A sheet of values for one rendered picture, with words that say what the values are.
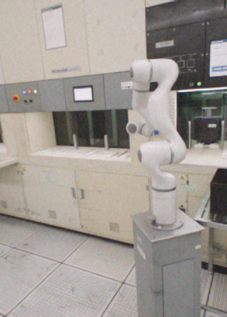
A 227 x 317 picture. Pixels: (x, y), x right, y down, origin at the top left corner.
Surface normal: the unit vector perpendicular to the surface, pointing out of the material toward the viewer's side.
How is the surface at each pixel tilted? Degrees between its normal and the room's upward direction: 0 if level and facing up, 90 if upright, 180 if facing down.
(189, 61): 90
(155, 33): 90
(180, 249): 90
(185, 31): 90
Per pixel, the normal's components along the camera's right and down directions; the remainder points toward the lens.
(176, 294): 0.29, 0.23
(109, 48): -0.47, 0.26
